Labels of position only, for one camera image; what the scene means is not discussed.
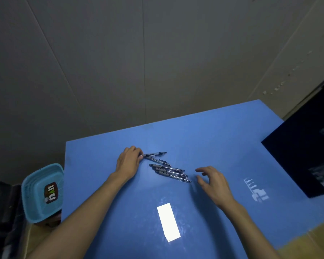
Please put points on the black shelf unit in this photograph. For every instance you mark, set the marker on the black shelf unit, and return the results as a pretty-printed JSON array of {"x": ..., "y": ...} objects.
[{"x": 2, "y": 226}]

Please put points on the person's right hand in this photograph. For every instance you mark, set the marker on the person's right hand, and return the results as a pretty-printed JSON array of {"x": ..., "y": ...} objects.
[{"x": 220, "y": 191}]

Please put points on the blue table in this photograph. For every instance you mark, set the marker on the blue table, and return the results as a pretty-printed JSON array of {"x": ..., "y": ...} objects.
[{"x": 218, "y": 132}]

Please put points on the brown plastic stool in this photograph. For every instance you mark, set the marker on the brown plastic stool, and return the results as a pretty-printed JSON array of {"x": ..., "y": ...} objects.
[{"x": 50, "y": 221}]

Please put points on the black tiered pen display stand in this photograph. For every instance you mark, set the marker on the black tiered pen display stand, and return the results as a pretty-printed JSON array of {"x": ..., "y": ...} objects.
[{"x": 294, "y": 148}]

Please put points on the person's right forearm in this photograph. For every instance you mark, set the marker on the person's right forearm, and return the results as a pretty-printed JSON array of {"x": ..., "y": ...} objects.
[{"x": 253, "y": 234}]

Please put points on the blue plastic basket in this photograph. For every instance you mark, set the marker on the blue plastic basket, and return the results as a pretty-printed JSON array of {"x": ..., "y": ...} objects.
[{"x": 32, "y": 196}]

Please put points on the person's left hand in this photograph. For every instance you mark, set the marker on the person's left hand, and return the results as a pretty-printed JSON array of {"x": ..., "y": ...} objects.
[{"x": 128, "y": 164}]

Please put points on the person's left forearm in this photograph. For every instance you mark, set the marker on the person's left forearm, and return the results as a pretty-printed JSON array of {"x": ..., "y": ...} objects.
[{"x": 78, "y": 226}]

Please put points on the pile of black pens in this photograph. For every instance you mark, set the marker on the pile of black pens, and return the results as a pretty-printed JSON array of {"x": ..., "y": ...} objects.
[{"x": 175, "y": 177}]

